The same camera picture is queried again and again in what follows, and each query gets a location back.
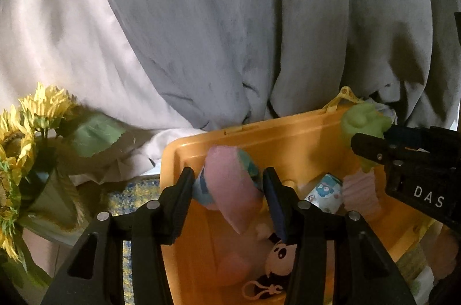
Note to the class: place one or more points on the sunflower bouquet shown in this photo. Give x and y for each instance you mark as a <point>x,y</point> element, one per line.
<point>21,139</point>

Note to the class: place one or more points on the grey-green vase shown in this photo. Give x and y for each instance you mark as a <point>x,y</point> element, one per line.
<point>54,197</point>

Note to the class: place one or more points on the wide grey curtain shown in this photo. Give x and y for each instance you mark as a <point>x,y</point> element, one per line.
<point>252,20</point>

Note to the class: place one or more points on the white folded cloth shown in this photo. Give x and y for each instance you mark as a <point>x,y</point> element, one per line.
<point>423,285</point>

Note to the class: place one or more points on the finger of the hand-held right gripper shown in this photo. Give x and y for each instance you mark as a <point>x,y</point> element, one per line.
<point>371,146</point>
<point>407,137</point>

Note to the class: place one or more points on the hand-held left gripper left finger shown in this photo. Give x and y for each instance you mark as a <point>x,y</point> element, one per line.
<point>182,189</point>

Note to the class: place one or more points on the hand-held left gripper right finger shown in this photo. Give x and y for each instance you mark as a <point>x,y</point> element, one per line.
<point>277,204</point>

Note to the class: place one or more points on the pink and blue sock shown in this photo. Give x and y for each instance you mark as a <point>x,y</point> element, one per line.
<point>230,182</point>

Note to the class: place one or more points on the light green plush toy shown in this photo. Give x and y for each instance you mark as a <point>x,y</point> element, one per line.
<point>360,121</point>

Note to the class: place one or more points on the orange plastic crate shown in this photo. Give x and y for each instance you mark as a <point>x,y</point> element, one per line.
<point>288,146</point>

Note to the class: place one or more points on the panda plush toy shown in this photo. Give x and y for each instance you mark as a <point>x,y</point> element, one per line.
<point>279,254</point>

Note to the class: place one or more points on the yellow plaid blanket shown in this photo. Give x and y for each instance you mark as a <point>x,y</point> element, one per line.
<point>122,193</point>

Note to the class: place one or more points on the pale pink curtain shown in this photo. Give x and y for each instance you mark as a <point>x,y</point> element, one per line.
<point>65,38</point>

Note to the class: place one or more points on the pink striped sock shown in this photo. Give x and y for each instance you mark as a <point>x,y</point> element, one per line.
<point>360,193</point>

